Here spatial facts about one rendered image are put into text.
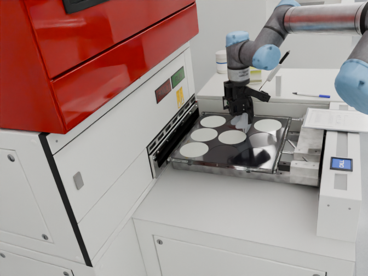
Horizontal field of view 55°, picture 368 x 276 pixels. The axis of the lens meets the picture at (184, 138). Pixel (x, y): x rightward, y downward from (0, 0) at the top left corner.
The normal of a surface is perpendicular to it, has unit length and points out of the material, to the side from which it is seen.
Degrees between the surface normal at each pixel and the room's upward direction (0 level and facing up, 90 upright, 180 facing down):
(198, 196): 0
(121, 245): 90
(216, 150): 0
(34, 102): 90
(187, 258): 90
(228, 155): 0
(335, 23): 93
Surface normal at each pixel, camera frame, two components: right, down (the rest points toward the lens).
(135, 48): 0.92, 0.08
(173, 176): -0.12, -0.87
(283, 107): -0.37, 0.49
